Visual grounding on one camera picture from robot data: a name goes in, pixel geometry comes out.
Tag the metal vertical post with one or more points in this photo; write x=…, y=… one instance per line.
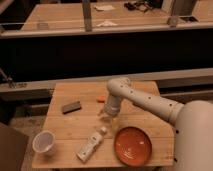
x=87, y=15

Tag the wooden small table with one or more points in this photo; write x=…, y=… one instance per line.
x=72, y=129

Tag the crumpled white paper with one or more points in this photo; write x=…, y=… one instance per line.
x=106, y=24

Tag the grey metal post right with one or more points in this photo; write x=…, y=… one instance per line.
x=180, y=8

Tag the clear plastic cup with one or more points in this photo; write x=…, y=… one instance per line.
x=44, y=143

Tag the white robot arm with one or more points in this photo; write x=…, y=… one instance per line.
x=193, y=122

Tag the orange carrot toy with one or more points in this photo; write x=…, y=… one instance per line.
x=101, y=99

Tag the orange ceramic bowl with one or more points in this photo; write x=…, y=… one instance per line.
x=132, y=146

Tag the white paper sheet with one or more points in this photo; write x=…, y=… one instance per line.
x=104, y=8

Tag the dark grey sponge block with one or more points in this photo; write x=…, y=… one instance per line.
x=71, y=107

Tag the black tools pile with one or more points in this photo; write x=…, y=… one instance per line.
x=141, y=5

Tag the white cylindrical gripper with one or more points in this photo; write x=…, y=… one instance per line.
x=112, y=108

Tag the white plastic bottle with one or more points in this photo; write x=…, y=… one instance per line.
x=93, y=142

